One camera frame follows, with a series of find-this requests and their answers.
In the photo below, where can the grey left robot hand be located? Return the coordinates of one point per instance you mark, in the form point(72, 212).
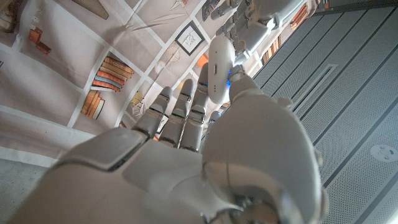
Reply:
point(255, 23)

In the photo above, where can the perforated partition panel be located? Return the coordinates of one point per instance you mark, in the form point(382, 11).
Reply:
point(342, 109)

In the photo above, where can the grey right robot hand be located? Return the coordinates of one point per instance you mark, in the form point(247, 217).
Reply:
point(186, 161)

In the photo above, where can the white airpods case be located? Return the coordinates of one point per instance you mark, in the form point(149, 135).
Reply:
point(219, 68)

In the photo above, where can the printed bookshelf backdrop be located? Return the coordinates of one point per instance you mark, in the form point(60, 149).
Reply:
point(109, 71)

